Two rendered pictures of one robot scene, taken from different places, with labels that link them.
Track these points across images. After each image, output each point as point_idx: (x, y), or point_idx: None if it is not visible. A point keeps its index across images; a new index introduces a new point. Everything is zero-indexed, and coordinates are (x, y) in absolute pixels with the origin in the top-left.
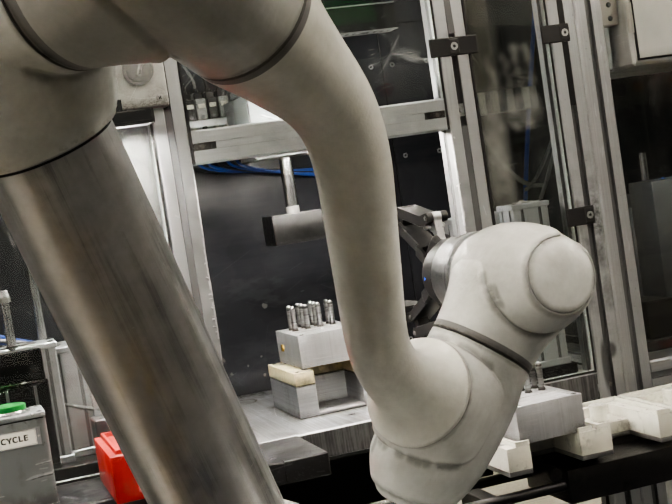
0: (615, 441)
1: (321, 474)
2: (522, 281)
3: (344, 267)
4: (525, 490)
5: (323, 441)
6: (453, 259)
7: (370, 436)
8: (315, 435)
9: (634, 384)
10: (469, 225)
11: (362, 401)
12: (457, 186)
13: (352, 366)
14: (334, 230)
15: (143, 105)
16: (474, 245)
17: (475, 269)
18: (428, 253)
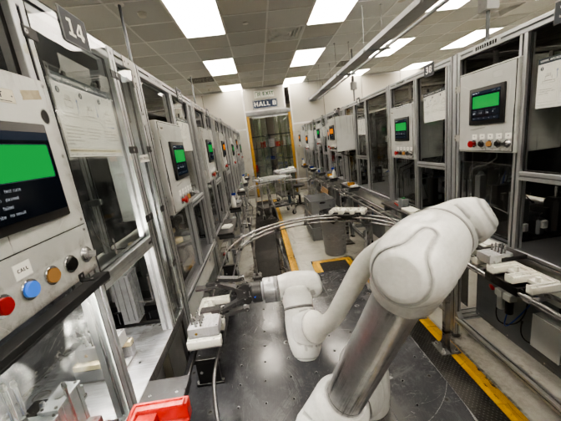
0: None
1: (190, 383)
2: (320, 286)
3: (355, 299)
4: (219, 347)
5: (153, 377)
6: (280, 287)
7: (159, 364)
8: (151, 376)
9: (187, 305)
10: (161, 276)
11: (130, 356)
12: (156, 265)
13: (332, 327)
14: (359, 290)
15: (90, 271)
16: (294, 281)
17: (305, 287)
18: (252, 289)
